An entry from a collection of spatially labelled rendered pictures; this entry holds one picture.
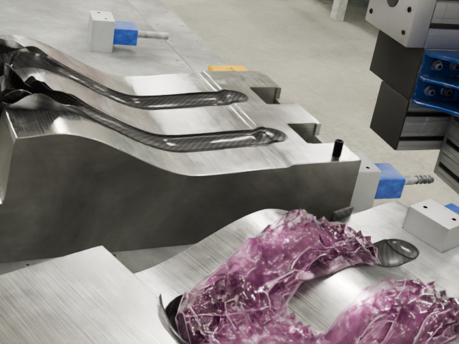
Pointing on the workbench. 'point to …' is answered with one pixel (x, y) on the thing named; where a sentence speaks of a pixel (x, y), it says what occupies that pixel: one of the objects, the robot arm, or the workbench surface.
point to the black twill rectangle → (341, 213)
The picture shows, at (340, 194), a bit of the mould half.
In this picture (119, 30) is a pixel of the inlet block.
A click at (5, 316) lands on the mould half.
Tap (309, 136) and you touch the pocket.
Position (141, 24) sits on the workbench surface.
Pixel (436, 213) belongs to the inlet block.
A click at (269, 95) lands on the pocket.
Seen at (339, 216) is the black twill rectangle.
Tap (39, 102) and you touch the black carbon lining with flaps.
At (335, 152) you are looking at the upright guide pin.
